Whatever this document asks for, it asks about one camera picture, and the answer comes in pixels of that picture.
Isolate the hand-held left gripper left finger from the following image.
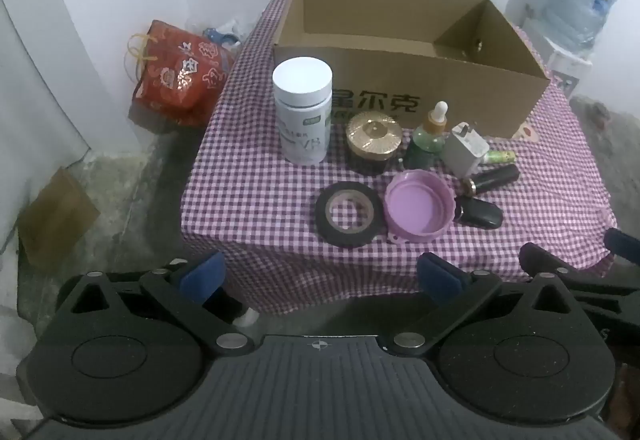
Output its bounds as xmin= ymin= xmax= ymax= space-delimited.
xmin=55 ymin=250 xmax=256 ymax=356

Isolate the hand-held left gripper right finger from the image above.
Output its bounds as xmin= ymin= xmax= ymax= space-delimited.
xmin=385 ymin=251 xmax=587 ymax=356

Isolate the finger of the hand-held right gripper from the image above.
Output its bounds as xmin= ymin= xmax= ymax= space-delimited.
xmin=602 ymin=227 xmax=640 ymax=266
xmin=519 ymin=242 xmax=640 ymax=316

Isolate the black key fob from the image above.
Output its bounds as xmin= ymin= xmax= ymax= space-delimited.
xmin=452 ymin=196 xmax=504 ymax=231

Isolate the purple plastic lid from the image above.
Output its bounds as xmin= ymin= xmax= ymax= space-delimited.
xmin=384 ymin=170 xmax=457 ymax=245

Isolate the black tape roll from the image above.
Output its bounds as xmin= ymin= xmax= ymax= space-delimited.
xmin=315 ymin=181 xmax=386 ymax=248

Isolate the white power adapter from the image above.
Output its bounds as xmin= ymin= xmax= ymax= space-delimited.
xmin=440 ymin=121 xmax=491 ymax=178

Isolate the green dropper bottle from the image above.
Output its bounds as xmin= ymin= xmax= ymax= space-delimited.
xmin=402 ymin=101 xmax=449 ymax=171

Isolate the gold lid jar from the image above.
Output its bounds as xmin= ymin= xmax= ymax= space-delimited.
xmin=346 ymin=112 xmax=402 ymax=176

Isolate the white pill bottle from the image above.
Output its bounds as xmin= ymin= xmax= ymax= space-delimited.
xmin=271 ymin=57 xmax=334 ymax=166

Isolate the brown cardboard box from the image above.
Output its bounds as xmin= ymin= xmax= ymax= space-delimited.
xmin=272 ymin=0 xmax=551 ymax=141

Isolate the purple checkered tablecloth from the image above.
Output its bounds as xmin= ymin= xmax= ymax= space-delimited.
xmin=180 ymin=0 xmax=618 ymax=316

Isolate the black lipstick tube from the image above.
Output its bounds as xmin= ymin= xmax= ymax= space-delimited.
xmin=462 ymin=163 xmax=521 ymax=196

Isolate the small green lip balm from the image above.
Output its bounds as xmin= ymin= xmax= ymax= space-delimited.
xmin=482 ymin=149 xmax=516 ymax=166

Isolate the brown cardboard piece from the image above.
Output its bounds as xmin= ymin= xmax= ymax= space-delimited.
xmin=17 ymin=166 xmax=101 ymax=268

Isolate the red gift bag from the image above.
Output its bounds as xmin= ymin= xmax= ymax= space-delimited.
xmin=125 ymin=19 xmax=236 ymax=128

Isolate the small blue plastic object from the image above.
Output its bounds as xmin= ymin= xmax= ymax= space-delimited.
xmin=202 ymin=27 xmax=241 ymax=46

